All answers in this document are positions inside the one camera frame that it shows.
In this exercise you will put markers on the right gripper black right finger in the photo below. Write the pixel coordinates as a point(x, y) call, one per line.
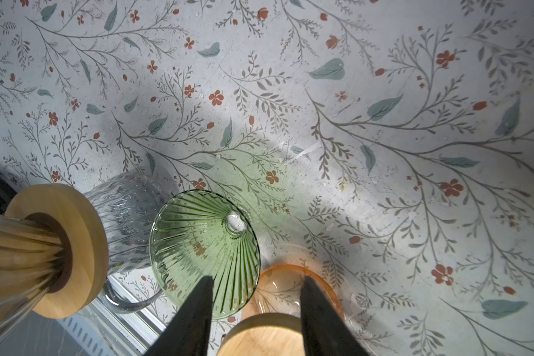
point(324, 333)

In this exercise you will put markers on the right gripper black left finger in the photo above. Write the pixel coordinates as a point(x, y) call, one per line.
point(188, 332)

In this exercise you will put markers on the amber glass carafe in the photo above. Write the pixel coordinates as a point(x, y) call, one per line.
point(273, 315)

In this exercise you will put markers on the green glass dripper cone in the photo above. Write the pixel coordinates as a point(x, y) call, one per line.
point(200, 234)

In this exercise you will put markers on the wooden dripper ring base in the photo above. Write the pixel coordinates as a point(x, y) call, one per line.
point(85, 249)

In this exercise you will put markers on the clear grey glass carafe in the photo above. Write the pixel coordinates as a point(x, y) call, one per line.
point(128, 205)

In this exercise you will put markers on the grey glass dripper cone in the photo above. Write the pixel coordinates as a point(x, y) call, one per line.
point(31, 262)

